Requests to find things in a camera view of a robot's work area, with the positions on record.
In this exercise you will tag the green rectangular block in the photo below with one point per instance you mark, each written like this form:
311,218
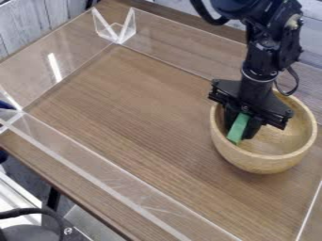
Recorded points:
236,129

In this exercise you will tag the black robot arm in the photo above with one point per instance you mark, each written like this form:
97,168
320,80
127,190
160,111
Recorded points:
272,24

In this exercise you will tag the light wooden bowl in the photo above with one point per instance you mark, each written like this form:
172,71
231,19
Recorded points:
275,150

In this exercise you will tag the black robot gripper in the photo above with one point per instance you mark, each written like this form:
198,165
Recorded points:
239,97

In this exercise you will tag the blue object at left edge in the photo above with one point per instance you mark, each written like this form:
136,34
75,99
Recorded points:
4,105

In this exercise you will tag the black table leg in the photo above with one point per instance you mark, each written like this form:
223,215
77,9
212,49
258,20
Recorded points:
53,199

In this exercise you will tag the clear acrylic enclosure walls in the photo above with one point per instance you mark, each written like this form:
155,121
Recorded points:
111,124

